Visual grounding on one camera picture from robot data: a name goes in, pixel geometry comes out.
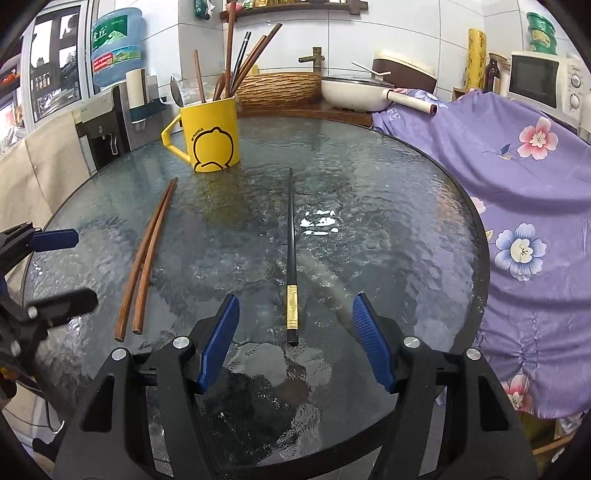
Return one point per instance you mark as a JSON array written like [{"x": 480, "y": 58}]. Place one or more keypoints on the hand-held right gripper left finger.
[{"x": 219, "y": 341}]

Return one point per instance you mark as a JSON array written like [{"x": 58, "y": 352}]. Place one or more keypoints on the white microwave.
[{"x": 531, "y": 81}]

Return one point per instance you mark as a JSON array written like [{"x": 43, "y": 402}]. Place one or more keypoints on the yellow cling film roll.
[{"x": 476, "y": 60}]

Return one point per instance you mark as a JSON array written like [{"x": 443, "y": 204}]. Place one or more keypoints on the woven pattern basin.
[{"x": 286, "y": 90}]

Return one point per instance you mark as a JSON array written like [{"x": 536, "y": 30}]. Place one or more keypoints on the sliding window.
[{"x": 55, "y": 60}]

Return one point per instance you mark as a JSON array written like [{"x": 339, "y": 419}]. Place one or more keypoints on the metal spoon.
[{"x": 175, "y": 92}]

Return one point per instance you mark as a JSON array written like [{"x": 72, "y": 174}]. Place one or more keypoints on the white paper cup tube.
[{"x": 136, "y": 90}]

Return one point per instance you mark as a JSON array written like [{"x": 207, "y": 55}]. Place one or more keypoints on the blue water bottle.
[{"x": 115, "y": 50}]

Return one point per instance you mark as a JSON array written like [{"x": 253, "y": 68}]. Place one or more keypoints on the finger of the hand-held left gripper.
[
  {"x": 64, "y": 304},
  {"x": 55, "y": 240}
]

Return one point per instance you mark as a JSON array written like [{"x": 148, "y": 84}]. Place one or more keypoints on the teal wall holder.
[{"x": 147, "y": 113}]

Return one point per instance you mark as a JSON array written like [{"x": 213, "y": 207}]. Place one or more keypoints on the white and brown rice cooker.
[{"x": 406, "y": 69}]

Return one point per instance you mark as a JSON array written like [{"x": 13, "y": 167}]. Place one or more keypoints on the round glass table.
[{"x": 369, "y": 207}]

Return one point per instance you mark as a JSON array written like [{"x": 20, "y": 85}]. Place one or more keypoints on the grey water dispenser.
[{"x": 99, "y": 134}]

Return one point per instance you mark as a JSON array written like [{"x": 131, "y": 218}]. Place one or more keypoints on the stack of green bowls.
[{"x": 542, "y": 32}]

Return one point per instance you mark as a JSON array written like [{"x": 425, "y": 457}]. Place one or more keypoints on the yellow mug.
[{"x": 212, "y": 134}]

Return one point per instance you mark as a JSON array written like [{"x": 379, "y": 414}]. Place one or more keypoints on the white frying pan with lid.
[{"x": 351, "y": 94}]

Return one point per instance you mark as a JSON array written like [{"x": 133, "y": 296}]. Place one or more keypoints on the black chopstick with gold band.
[
  {"x": 244, "y": 48},
  {"x": 292, "y": 304}
]

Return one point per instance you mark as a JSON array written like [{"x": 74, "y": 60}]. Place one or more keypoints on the brown glass bottle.
[{"x": 492, "y": 76}]

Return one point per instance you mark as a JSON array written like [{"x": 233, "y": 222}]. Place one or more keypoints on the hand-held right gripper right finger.
[{"x": 374, "y": 344}]

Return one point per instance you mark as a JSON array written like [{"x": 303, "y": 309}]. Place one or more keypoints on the purple floral cloth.
[{"x": 508, "y": 184}]

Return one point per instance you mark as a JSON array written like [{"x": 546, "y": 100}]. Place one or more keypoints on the green hanging packet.
[{"x": 205, "y": 9}]

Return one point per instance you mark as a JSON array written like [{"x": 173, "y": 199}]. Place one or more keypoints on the brass faucet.
[{"x": 317, "y": 57}]

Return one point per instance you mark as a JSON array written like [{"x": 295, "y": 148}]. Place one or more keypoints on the wooden framed mirror shelf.
[{"x": 300, "y": 10}]

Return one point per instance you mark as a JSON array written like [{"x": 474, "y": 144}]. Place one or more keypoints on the wooden counter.
[{"x": 300, "y": 113}]

